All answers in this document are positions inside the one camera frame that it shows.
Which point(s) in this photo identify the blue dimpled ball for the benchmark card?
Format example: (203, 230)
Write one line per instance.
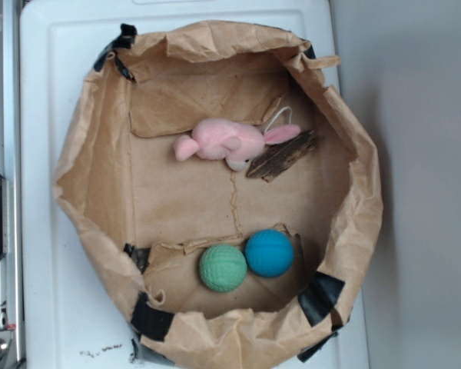
(269, 253)

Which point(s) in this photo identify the green dimpled ball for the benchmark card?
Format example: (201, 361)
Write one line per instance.
(222, 268)

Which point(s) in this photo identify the pink plush bunny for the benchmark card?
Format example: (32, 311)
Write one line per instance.
(236, 143)

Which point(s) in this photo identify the dark wood bark piece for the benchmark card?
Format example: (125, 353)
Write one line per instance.
(279, 158)

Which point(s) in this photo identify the brown paper bag tray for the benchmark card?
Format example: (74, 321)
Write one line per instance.
(158, 86)

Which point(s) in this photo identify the aluminium frame rail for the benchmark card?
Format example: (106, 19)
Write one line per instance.
(12, 321)

